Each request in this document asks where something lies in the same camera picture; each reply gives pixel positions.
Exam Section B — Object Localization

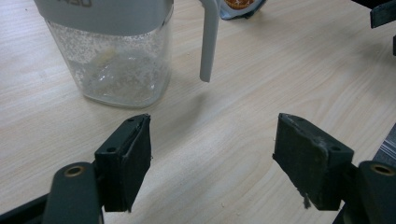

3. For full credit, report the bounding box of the yellow seasoning packet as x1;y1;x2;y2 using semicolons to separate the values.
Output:
219;0;268;21

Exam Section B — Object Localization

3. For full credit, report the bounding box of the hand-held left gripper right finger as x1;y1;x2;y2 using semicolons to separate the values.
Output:
273;112;355;212

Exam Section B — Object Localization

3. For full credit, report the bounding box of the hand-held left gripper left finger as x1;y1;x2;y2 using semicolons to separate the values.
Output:
93;113;152;213

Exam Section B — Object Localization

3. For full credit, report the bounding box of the clear jar with grey lid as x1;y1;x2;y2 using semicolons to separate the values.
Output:
33;0;220;109

